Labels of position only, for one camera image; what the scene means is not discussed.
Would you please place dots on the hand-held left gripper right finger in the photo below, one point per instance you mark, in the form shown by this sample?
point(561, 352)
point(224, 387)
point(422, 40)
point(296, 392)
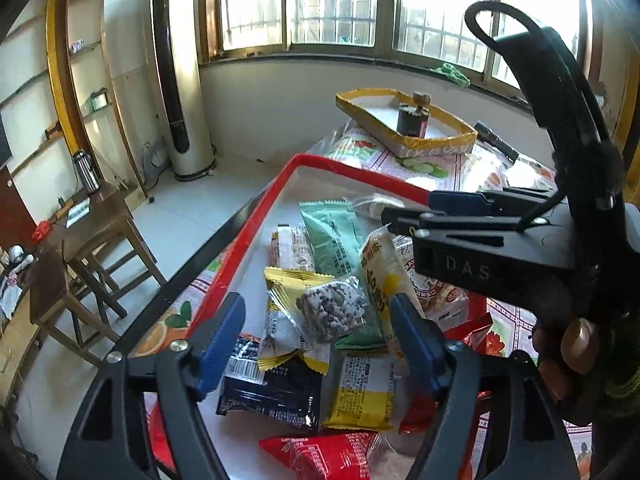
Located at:
point(415, 347)

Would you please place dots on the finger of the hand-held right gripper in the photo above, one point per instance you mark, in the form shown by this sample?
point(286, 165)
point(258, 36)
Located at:
point(400, 220)
point(460, 202)

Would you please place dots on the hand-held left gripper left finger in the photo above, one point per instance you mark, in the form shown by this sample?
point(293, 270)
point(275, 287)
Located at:
point(220, 342)

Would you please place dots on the clear packet white cake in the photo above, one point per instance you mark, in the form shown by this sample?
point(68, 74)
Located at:
point(375, 207)

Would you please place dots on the clear packet red brown label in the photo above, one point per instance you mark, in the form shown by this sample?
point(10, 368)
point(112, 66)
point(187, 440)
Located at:
point(445, 300)

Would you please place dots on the large red snack packet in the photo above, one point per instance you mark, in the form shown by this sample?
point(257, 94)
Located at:
point(472, 332)

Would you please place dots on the long golden snack packet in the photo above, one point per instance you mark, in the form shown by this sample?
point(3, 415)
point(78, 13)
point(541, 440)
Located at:
point(380, 280)

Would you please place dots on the yellow white snack packet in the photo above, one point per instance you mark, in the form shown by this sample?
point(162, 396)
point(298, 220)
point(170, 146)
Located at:
point(360, 395)
point(290, 280)

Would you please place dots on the green snack packet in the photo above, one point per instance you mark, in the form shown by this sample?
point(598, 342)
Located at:
point(330, 240)

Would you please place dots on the black snack packet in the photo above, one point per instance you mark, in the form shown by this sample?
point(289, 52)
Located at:
point(280, 395)

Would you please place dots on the clear packet dark seed bar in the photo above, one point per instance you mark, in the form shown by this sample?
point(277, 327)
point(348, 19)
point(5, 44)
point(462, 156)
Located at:
point(330, 307)

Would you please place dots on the white orange printed snack packet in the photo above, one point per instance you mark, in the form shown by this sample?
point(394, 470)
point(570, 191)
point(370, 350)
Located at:
point(292, 252)

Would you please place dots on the red rimmed tray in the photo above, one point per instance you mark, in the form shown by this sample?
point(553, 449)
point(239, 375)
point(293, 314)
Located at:
point(285, 200)

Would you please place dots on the small red snack packet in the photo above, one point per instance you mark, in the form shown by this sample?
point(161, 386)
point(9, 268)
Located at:
point(320, 455)

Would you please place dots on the person's right hand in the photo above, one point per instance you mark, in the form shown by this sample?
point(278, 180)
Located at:
point(580, 345)

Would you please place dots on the fruit and flower printed tablecloth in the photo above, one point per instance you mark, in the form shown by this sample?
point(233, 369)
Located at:
point(440, 170)

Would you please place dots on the yellow rimmed cardboard box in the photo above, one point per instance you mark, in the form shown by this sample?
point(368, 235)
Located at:
point(440, 142)

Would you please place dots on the black flashlight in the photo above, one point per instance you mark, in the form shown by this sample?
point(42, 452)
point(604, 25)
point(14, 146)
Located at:
point(492, 137)

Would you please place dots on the green cloth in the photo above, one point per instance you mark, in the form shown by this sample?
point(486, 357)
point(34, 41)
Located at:
point(452, 74)

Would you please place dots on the wooden side table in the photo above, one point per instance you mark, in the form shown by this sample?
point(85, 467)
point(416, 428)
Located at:
point(100, 212)

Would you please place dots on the beige standing air conditioner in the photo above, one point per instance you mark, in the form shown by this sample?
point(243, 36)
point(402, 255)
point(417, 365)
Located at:
point(175, 85)

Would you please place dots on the yellow framed wall shelf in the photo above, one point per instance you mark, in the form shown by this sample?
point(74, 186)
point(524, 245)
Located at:
point(55, 60)

